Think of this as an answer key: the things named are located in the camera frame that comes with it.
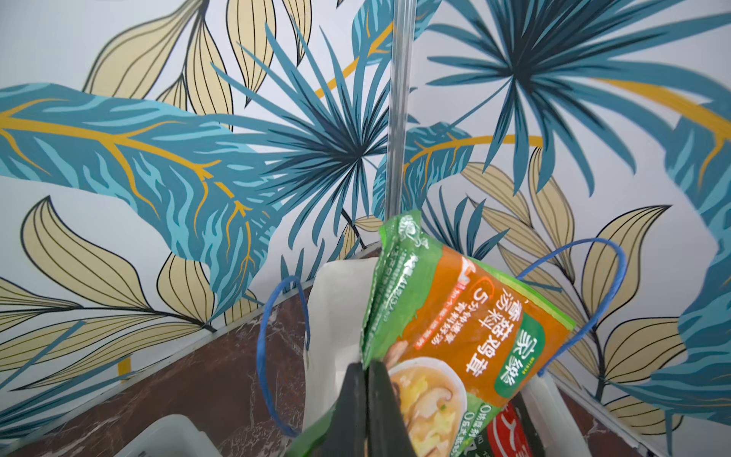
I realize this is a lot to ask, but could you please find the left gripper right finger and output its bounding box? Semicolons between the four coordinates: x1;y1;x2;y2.
367;361;416;457

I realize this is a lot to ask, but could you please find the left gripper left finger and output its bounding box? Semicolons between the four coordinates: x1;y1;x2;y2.
321;363;367;457

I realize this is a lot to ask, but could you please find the green orange soup packet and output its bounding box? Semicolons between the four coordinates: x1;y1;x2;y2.
361;211;575;456

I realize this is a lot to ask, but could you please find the large dark seasoning packet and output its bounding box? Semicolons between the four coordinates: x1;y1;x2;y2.
466;394;546;457

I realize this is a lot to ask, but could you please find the white blue checkered paper bag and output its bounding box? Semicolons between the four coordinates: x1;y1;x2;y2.
256;243;592;456

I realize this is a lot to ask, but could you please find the grey plastic basket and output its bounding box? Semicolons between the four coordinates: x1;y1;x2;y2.
115;414;222;457

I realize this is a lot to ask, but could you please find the green orange condiment packet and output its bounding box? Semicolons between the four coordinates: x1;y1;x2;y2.
284;409;334;457

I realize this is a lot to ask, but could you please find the right aluminium corner post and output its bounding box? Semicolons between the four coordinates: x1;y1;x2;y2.
385;0;418;219

